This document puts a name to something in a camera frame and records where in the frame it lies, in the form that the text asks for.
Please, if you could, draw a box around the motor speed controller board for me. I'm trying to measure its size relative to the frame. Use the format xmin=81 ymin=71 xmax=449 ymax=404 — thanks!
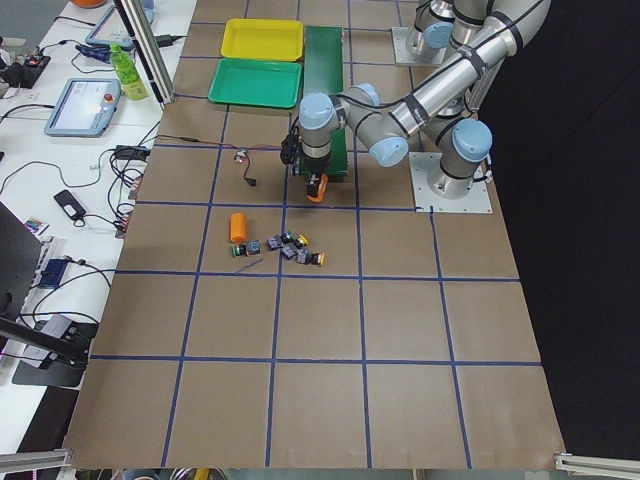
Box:
xmin=234 ymin=149 xmax=249 ymax=163

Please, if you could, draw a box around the far teach pendant tablet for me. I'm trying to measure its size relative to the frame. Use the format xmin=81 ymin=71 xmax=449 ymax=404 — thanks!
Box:
xmin=85 ymin=6 xmax=134 ymax=51

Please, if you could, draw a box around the green button beside cylinder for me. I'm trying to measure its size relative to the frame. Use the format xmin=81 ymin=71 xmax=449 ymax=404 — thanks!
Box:
xmin=231 ymin=240 xmax=261 ymax=258

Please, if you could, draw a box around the green plastic tray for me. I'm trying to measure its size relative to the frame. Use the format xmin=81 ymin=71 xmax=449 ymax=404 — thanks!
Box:
xmin=208 ymin=58 xmax=302 ymax=109

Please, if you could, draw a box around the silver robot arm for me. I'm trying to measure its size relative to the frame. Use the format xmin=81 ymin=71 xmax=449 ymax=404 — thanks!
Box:
xmin=409 ymin=0 xmax=454 ymax=55
xmin=280 ymin=1 xmax=550 ymax=202

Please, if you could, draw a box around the plain orange cylinder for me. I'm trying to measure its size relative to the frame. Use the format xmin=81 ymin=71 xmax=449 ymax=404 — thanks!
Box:
xmin=229 ymin=212 xmax=249 ymax=244

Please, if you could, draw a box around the yellow plastic tray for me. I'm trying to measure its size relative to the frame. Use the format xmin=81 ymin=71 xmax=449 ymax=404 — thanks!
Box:
xmin=221 ymin=18 xmax=304 ymax=62

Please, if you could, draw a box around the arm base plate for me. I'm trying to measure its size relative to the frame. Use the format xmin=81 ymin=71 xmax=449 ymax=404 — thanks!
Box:
xmin=391 ymin=24 xmax=452 ymax=66
xmin=409 ymin=152 xmax=492 ymax=214

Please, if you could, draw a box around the black power adapter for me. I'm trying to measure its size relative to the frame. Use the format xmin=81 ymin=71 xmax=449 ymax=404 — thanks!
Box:
xmin=114 ymin=145 xmax=150 ymax=161

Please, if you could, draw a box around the teach pendant tablet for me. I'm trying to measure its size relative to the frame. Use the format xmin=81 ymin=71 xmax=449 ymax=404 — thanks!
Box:
xmin=85 ymin=6 xmax=134 ymax=51
xmin=44 ymin=78 xmax=121 ymax=138

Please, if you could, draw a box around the green conveyor belt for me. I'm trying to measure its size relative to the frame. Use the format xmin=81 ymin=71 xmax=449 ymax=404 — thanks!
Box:
xmin=303 ymin=25 xmax=348 ymax=180

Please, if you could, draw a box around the green push button switch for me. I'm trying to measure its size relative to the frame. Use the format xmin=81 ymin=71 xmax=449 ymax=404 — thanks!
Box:
xmin=266 ymin=231 xmax=295 ymax=250

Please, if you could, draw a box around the red black power cable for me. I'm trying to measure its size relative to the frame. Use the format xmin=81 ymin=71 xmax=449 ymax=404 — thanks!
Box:
xmin=155 ymin=133 xmax=294 ymax=191

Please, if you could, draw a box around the green drink bottle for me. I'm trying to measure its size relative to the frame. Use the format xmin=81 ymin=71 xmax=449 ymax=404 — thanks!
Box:
xmin=110 ymin=44 xmax=148 ymax=100

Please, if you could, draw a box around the aluminium frame post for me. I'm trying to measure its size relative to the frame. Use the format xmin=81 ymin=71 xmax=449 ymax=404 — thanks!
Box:
xmin=114 ymin=0 xmax=175 ymax=104

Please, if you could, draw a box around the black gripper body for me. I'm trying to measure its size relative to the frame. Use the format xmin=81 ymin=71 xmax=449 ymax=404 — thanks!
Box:
xmin=292 ymin=150 xmax=330 ymax=186

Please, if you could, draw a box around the near teach pendant tablet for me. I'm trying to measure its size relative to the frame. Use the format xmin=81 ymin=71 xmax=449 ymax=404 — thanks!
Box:
xmin=44 ymin=78 xmax=121 ymax=138

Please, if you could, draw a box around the yellow push button switch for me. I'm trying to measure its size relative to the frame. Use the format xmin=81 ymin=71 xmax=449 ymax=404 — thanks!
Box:
xmin=296 ymin=249 xmax=326 ymax=266

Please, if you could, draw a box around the loose blue tape strip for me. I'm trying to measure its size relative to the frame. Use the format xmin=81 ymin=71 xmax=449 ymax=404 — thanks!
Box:
xmin=233 ymin=258 xmax=263 ymax=275

